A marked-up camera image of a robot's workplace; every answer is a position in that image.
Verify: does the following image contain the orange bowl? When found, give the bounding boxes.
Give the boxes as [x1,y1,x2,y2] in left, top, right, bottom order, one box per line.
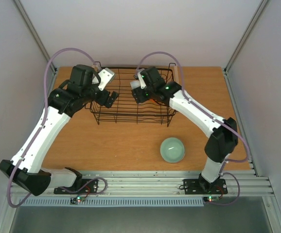
[150,98,161,104]

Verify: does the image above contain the white bowl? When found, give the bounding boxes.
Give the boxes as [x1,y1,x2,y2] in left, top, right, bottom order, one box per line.
[130,80,141,90]

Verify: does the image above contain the black wire dish rack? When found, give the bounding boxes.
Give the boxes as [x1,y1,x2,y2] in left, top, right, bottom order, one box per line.
[89,61,180,127]

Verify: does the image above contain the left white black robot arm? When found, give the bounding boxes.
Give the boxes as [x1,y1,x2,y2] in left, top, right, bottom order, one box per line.
[0,65,119,196]

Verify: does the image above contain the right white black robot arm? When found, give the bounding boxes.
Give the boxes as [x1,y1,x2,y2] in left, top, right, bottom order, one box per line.
[131,67,238,193]

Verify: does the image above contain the pale green bowl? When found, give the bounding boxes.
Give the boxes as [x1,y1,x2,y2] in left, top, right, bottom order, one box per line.
[160,137,185,163]

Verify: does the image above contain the left circuit board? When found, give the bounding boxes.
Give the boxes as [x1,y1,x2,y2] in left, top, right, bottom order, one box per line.
[70,197,86,205]

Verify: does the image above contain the circuit board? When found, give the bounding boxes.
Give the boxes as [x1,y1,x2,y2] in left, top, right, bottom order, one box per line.
[70,197,86,205]
[203,196,221,202]

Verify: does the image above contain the right circuit board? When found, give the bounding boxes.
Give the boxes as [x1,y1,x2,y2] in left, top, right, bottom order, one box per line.
[203,196,221,202]

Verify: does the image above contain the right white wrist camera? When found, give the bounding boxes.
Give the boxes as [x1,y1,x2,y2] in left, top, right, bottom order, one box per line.
[134,68,146,89]

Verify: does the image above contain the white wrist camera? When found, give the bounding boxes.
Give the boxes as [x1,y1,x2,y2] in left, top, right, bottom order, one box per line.
[98,68,115,91]
[134,68,146,89]

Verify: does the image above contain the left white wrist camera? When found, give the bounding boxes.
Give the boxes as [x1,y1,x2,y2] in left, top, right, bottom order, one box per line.
[98,68,115,91]

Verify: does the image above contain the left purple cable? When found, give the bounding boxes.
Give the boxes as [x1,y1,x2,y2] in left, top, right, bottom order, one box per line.
[7,48,107,208]

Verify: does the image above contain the purple cable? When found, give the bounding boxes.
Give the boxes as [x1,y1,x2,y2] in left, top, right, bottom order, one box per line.
[7,48,107,208]
[136,51,250,206]

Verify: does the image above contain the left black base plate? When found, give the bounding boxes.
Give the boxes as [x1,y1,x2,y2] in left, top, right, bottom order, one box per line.
[53,179,99,195]

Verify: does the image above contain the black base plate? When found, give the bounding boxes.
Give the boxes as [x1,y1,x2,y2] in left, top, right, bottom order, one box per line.
[183,179,228,195]
[53,179,99,195]

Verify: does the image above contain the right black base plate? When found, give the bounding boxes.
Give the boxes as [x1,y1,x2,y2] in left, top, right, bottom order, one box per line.
[183,179,228,195]

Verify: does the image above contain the grey slotted cable duct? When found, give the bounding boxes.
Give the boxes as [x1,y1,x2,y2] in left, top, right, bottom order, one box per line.
[22,197,204,208]

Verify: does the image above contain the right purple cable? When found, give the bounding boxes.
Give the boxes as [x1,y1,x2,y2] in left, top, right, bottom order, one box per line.
[136,51,250,206]

